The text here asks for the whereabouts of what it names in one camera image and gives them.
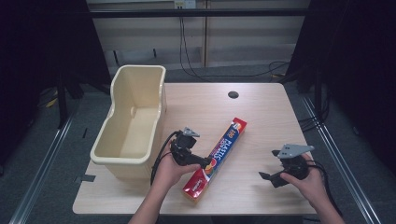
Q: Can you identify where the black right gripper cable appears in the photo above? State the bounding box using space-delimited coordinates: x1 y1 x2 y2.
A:
306 160 344 218

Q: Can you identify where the bundle of black floor cables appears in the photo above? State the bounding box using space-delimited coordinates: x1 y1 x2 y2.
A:
296 115 323 133

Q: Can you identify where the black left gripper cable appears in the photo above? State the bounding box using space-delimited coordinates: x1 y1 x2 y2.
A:
149 130 182 187

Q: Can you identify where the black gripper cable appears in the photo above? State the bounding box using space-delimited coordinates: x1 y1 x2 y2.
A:
149 130 182 187
306 160 344 218

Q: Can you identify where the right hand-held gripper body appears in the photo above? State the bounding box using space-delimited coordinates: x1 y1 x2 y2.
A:
272 143 316 182

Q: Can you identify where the person's left hand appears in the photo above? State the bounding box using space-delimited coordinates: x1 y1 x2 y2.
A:
151 150 202 196

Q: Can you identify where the person's right hand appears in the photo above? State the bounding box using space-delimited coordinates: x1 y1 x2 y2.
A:
279 153 327 207

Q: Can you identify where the black curtain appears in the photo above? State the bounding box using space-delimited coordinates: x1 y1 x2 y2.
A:
0 0 112 171
283 0 396 176

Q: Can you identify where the black tape strip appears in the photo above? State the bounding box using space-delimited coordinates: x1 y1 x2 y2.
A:
74 174 97 184

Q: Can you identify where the cream plastic bin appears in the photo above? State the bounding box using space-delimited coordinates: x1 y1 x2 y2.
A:
90 64 168 182

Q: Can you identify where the metal floor rail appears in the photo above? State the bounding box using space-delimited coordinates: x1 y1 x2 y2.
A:
8 102 82 224
299 93 383 224

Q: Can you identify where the white wall socket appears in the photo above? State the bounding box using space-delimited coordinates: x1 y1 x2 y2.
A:
174 0 197 10

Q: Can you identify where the black hanging cable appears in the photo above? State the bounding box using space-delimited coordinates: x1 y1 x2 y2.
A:
178 17 291 82

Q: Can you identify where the black metal stand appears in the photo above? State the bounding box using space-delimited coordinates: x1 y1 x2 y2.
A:
55 74 70 131

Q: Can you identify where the black horizontal bar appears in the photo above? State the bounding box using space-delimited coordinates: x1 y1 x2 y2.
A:
88 7 310 19

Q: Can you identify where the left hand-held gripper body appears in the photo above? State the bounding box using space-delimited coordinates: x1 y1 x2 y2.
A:
169 126 201 166

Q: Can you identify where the long red blue wrap box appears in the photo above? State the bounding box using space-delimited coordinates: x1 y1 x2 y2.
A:
181 117 248 203

